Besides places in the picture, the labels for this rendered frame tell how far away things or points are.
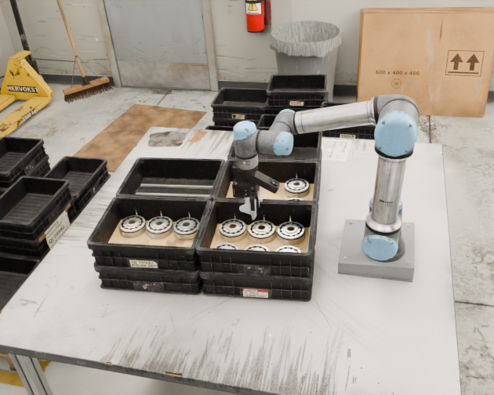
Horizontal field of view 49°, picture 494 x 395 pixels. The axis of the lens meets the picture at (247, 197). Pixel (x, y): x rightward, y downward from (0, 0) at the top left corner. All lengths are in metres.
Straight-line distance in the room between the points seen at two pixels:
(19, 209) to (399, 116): 2.17
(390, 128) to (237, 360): 0.87
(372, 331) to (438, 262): 0.44
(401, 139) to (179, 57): 3.88
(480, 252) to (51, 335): 2.36
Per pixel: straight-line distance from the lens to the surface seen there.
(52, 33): 5.87
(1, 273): 3.14
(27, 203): 3.20
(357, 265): 2.07
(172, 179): 2.46
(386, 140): 1.63
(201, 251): 1.88
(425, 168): 2.74
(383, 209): 1.79
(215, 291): 2.01
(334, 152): 2.82
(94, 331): 2.03
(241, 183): 1.89
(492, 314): 3.07
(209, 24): 5.08
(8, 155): 3.74
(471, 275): 3.25
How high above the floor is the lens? 2.13
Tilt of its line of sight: 35 degrees down
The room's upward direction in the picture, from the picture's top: 5 degrees counter-clockwise
